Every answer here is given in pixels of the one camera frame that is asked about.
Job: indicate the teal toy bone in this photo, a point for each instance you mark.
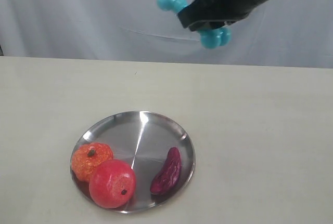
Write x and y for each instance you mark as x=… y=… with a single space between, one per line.
x=210 y=39

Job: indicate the round stainless steel plate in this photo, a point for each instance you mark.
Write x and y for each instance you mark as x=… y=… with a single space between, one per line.
x=142 y=139

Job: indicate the purple toy pickle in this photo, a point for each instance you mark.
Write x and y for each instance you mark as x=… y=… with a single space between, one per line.
x=169 y=174

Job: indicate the orange toy pumpkin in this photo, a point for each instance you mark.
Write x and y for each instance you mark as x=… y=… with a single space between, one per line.
x=87 y=157

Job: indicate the red toy apple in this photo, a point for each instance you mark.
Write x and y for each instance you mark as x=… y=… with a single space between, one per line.
x=112 y=184

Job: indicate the white backdrop cloth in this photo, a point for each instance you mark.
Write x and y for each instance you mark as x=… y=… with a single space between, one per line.
x=289 y=33

